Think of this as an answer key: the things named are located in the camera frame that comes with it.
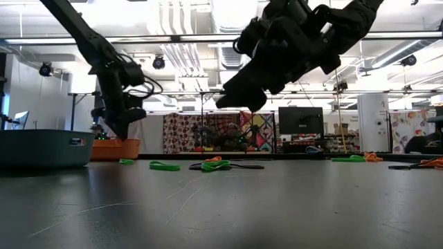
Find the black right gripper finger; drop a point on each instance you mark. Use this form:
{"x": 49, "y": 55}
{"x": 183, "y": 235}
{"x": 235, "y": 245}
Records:
{"x": 254, "y": 98}
{"x": 235, "y": 90}

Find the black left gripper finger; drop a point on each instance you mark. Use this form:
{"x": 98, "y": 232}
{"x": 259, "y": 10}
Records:
{"x": 118, "y": 124}
{"x": 133, "y": 115}

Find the green rubber band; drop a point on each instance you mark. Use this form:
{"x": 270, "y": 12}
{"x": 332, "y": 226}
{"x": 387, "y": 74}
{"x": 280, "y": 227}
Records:
{"x": 164, "y": 166}
{"x": 346, "y": 159}
{"x": 216, "y": 166}
{"x": 126, "y": 161}

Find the dark rubber band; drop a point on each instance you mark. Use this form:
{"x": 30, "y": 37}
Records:
{"x": 249, "y": 166}
{"x": 405, "y": 167}
{"x": 194, "y": 166}

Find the orange rubber band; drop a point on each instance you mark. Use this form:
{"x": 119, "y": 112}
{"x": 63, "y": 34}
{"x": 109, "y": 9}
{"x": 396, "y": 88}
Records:
{"x": 434, "y": 163}
{"x": 373, "y": 158}
{"x": 212, "y": 159}

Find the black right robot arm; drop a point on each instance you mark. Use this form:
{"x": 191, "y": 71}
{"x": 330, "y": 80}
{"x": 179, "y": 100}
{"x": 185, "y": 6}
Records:
{"x": 353, "y": 20}

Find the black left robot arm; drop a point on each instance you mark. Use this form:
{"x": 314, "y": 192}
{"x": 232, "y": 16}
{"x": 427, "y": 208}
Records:
{"x": 83, "y": 34}

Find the person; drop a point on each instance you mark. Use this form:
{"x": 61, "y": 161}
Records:
{"x": 232, "y": 133}
{"x": 97, "y": 128}

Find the orange plastic basket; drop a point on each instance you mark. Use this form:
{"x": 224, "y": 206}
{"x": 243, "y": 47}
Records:
{"x": 114, "y": 150}

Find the white cloth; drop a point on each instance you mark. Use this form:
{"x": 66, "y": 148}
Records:
{"x": 152, "y": 135}

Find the colourful geometric cloth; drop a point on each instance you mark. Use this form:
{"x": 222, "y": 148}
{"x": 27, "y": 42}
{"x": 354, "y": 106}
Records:
{"x": 263, "y": 128}

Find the black ceiling spotlight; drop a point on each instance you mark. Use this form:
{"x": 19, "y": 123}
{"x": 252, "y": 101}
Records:
{"x": 408, "y": 60}
{"x": 158, "y": 63}
{"x": 45, "y": 69}

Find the brown circle-patterned cloth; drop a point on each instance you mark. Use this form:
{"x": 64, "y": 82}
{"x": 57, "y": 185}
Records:
{"x": 180, "y": 133}

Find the black monitor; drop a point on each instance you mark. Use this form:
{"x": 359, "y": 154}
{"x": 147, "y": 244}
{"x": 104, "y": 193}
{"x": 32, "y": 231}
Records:
{"x": 301, "y": 120}

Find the cluttered low shelf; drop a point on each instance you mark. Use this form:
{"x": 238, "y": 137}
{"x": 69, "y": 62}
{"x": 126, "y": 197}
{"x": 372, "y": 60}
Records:
{"x": 301, "y": 141}

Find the blue round object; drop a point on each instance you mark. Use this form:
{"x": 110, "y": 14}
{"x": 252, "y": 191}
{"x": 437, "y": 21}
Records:
{"x": 313, "y": 149}

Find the blue-grey plastic basket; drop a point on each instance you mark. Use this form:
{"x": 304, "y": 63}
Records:
{"x": 41, "y": 148}

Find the thin yellowish pole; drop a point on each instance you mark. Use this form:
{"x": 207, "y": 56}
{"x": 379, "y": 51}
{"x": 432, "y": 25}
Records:
{"x": 341, "y": 121}

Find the cardboard box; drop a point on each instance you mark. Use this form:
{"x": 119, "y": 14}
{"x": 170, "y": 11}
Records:
{"x": 341, "y": 129}

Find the laptop screen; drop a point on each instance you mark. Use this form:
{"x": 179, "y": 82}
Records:
{"x": 22, "y": 119}

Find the black table mat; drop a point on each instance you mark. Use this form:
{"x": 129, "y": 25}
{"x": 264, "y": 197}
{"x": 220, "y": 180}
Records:
{"x": 242, "y": 207}

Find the white pillar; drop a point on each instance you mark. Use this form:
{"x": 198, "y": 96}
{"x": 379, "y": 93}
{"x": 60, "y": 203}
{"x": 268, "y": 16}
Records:
{"x": 373, "y": 121}

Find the floral curtain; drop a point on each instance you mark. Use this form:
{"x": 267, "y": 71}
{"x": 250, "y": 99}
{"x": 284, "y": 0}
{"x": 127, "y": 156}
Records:
{"x": 412, "y": 131}

